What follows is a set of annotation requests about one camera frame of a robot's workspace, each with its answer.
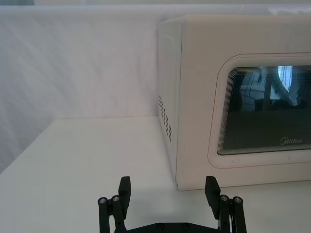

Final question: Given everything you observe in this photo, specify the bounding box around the white curtain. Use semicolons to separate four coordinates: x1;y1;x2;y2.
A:
0;4;311;175

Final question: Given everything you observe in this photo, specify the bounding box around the white table cloth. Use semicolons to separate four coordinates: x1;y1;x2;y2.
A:
0;116;311;233

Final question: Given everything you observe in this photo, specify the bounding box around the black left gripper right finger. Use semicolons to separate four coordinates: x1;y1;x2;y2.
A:
205;176;248;233

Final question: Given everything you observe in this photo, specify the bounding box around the cream microwave oven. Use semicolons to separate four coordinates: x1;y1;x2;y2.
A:
156;14;311;192

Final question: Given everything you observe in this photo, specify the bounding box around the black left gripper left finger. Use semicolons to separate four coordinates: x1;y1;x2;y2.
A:
97;176;132;233

